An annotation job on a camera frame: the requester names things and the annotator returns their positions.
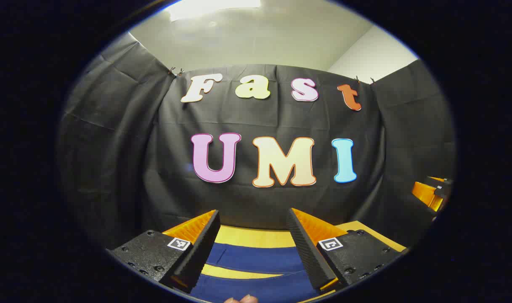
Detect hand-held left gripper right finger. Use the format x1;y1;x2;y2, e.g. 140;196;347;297
286;207;409;292

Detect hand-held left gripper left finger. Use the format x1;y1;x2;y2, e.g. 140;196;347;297
106;209;221;294

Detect blue jeans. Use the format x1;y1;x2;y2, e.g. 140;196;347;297
190;242;324;303

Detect black backdrop cloth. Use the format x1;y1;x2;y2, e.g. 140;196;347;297
56;32;456;253

